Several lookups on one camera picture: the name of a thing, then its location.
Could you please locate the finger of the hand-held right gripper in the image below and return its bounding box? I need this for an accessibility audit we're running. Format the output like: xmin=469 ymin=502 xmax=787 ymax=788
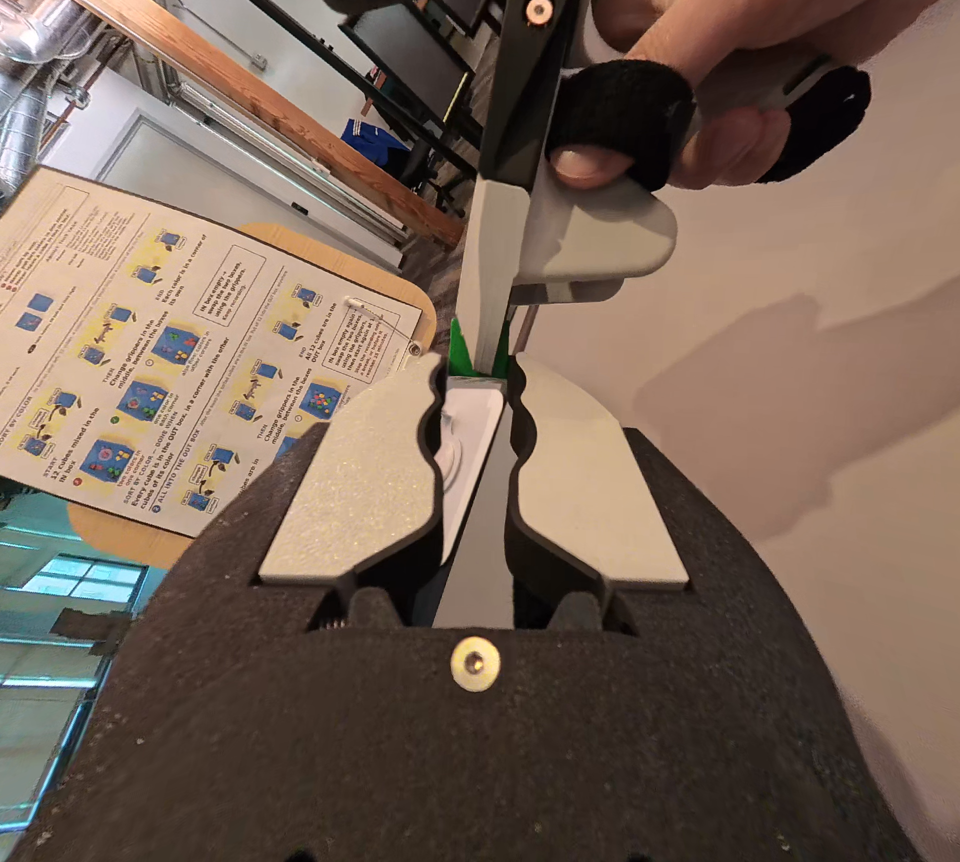
xmin=453 ymin=176 xmax=535 ymax=379

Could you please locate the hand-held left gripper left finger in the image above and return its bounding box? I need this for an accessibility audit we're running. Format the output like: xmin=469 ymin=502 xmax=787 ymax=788
xmin=257 ymin=351 xmax=450 ymax=614

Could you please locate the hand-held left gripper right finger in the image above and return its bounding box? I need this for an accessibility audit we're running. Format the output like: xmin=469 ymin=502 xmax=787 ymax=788
xmin=504 ymin=351 xmax=693 ymax=617

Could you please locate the green plastic piece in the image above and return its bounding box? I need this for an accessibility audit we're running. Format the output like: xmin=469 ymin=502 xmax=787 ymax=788
xmin=448 ymin=317 xmax=515 ymax=379

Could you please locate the black office chair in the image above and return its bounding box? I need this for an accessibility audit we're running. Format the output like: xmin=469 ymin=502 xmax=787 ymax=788
xmin=401 ymin=146 xmax=455 ymax=207

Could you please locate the black framed display panel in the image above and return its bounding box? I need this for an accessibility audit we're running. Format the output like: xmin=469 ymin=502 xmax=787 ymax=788
xmin=337 ymin=0 xmax=485 ymax=154

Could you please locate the white board stand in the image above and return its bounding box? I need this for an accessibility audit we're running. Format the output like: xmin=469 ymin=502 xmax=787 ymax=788
xmin=438 ymin=373 xmax=505 ymax=567

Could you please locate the blue jacket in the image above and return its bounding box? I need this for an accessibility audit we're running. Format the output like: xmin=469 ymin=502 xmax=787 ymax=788
xmin=341 ymin=118 xmax=415 ymax=169

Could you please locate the wooden display board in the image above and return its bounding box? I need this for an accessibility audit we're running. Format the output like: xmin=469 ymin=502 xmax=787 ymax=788
xmin=0 ymin=161 xmax=438 ymax=571

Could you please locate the wooden column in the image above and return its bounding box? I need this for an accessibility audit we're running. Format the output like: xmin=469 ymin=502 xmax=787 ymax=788
xmin=0 ymin=0 xmax=466 ymax=252

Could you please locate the silver air duct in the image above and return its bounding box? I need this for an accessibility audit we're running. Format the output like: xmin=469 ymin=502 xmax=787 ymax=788
xmin=0 ymin=0 xmax=102 ymax=199

